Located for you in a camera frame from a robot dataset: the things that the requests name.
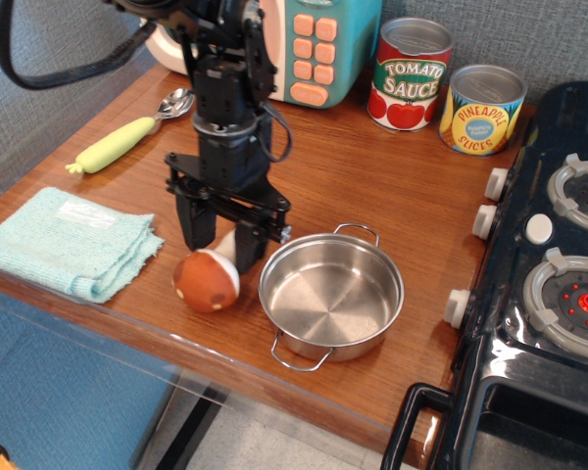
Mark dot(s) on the light blue folded cloth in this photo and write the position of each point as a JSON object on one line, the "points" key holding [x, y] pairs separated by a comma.
{"points": [[76, 247]]}

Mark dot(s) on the stainless steel pot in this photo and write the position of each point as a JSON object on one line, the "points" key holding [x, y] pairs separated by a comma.
{"points": [[330, 296]]}

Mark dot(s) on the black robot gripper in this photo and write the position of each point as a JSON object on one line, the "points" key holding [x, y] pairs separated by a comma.
{"points": [[229, 179]]}

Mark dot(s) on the spoon with green handle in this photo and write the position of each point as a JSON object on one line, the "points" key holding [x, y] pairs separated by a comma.
{"points": [[113, 146]]}

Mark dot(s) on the brown plush mushroom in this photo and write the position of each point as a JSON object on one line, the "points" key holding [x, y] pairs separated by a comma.
{"points": [[207, 280]]}

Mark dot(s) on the black toy stove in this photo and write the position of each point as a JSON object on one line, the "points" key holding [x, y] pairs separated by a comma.
{"points": [[519, 397]]}

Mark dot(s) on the tomato sauce can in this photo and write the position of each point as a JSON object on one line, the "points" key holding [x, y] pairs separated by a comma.
{"points": [[412, 59]]}

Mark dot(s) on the pineapple slices can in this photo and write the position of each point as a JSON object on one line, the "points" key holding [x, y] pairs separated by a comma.
{"points": [[482, 106]]}

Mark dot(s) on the teal toy microwave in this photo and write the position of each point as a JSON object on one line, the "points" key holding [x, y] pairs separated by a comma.
{"points": [[323, 49]]}

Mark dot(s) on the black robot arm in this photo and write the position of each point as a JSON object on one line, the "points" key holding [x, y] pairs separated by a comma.
{"points": [[224, 50]]}

